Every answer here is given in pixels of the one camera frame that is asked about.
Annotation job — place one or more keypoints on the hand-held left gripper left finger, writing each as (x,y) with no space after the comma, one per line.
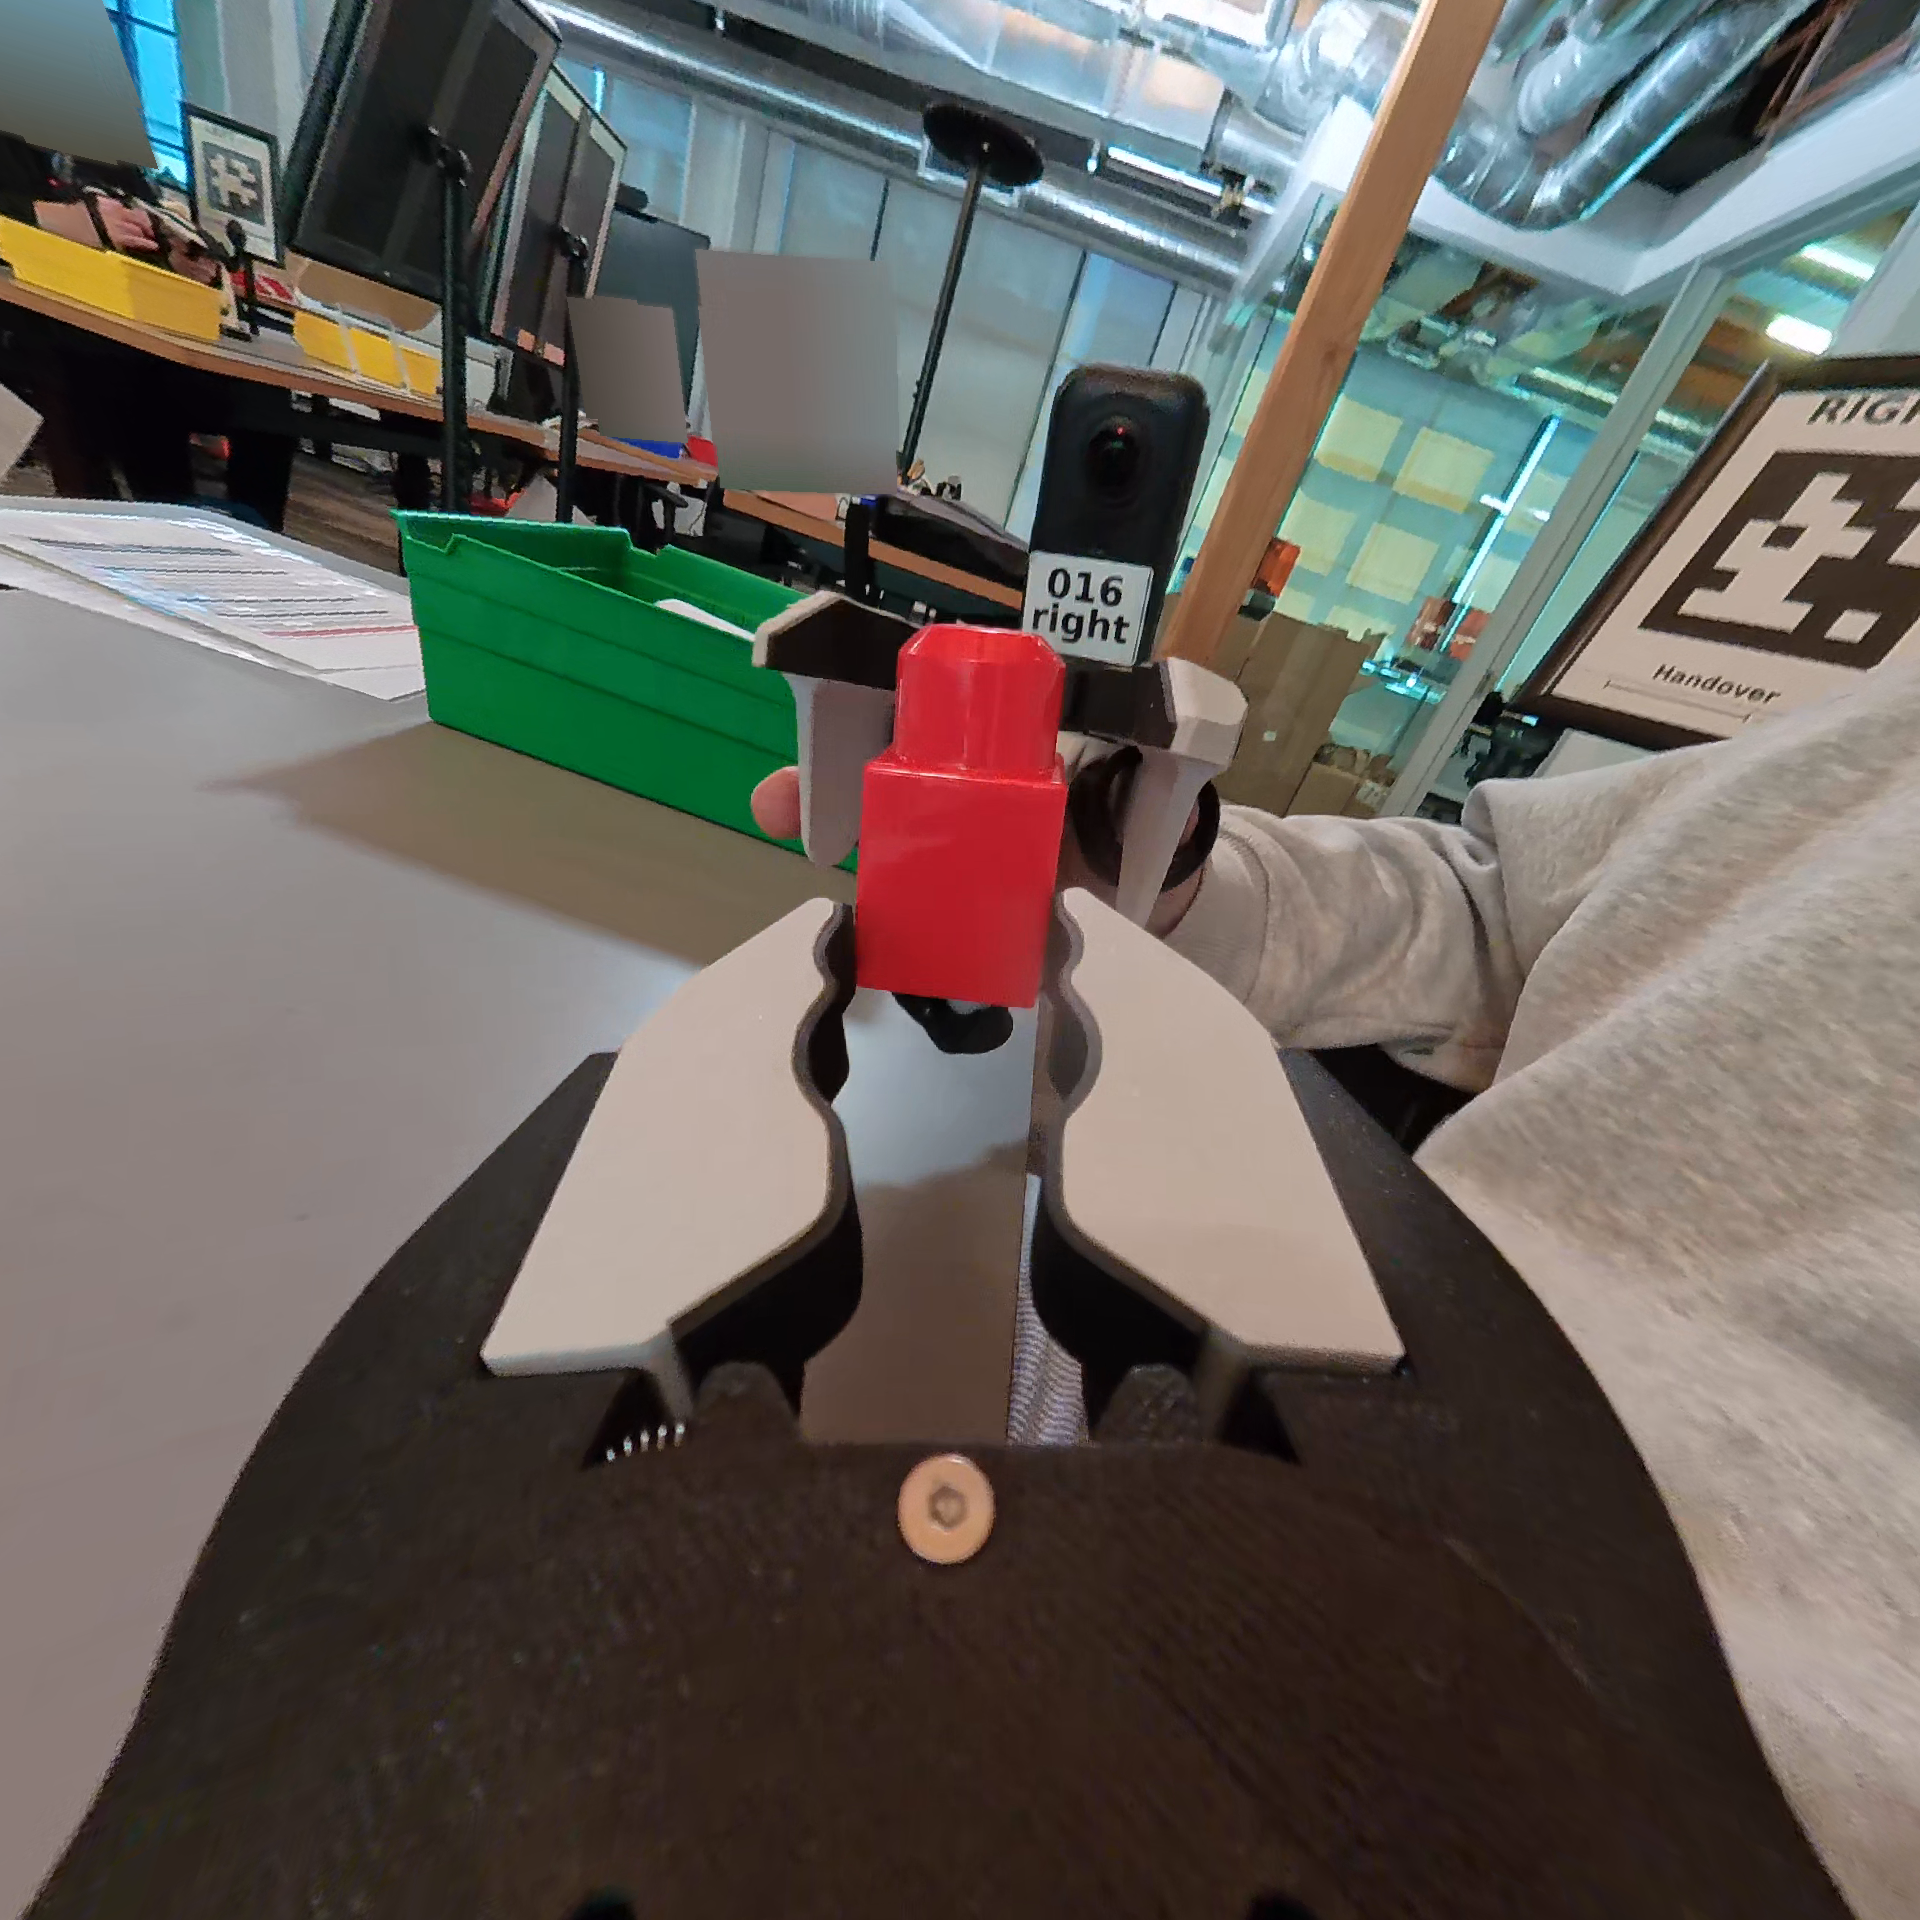
(676,1201)

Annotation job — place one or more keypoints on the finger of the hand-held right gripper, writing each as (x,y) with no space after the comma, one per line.
(1175,839)
(831,765)

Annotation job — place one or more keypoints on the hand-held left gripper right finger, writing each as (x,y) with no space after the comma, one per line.
(1215,1201)

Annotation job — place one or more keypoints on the red box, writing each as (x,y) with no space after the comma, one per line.
(960,856)

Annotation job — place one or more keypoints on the green plastic bin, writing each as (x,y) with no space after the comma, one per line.
(569,674)

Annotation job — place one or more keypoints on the person's right forearm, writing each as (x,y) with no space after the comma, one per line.
(1350,930)

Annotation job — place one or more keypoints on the person's right hand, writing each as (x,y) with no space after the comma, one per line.
(780,803)

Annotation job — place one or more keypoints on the black bag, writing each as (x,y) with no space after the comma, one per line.
(960,541)

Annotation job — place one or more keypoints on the brown cardboard box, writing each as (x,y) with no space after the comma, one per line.
(1300,704)

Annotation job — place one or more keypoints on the striped grey cloth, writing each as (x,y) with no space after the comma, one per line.
(1049,1350)

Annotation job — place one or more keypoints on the wooden table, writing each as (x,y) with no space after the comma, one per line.
(797,523)
(599,458)
(255,369)

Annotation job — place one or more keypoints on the small blue plastic bin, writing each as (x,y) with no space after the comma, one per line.
(652,447)

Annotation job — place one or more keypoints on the black floor lamp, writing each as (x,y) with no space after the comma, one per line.
(983,142)

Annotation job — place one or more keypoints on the yellow plastic bin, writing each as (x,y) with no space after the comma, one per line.
(369,355)
(106,285)

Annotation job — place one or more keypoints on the printed paper sheet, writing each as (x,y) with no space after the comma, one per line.
(194,600)

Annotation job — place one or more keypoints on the large black framed marker sign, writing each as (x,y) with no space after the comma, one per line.
(1800,586)

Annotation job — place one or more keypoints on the wooden support post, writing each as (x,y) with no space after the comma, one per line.
(1336,301)

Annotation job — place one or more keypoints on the metal air duct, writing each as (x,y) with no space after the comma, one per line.
(1589,135)

